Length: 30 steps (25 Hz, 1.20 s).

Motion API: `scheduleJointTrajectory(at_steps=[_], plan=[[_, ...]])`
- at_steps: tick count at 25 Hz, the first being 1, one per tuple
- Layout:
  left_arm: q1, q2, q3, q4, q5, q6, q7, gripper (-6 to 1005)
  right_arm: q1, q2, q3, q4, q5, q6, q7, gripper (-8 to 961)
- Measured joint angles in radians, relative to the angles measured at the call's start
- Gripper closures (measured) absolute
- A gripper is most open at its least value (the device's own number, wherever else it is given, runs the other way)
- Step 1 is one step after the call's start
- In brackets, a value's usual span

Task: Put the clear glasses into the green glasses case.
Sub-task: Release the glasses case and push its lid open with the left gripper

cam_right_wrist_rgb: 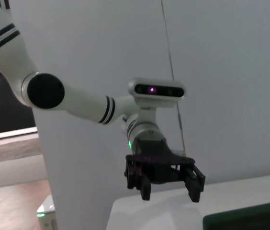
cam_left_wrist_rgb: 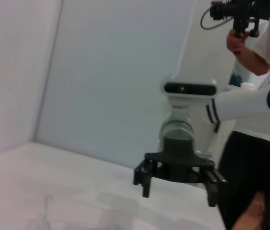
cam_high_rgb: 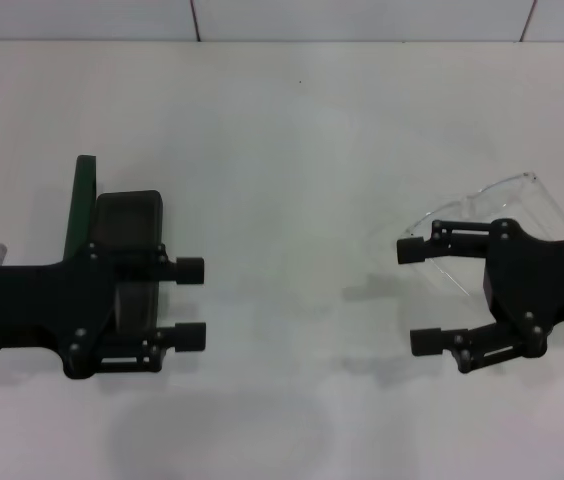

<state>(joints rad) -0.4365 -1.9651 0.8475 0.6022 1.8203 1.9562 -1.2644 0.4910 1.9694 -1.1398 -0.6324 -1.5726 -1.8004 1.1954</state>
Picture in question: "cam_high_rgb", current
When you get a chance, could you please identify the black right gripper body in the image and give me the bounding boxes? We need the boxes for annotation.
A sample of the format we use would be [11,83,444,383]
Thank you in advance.
[481,218,564,361]

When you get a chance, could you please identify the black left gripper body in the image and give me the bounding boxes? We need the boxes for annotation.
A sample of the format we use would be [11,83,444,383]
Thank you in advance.
[0,242,119,380]

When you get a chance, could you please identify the clear plastic glasses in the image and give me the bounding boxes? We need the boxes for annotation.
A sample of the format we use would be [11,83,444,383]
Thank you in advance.
[404,171,564,301]

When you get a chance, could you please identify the green glasses case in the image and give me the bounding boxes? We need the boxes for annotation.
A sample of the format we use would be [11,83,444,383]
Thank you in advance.
[63,154,166,349]

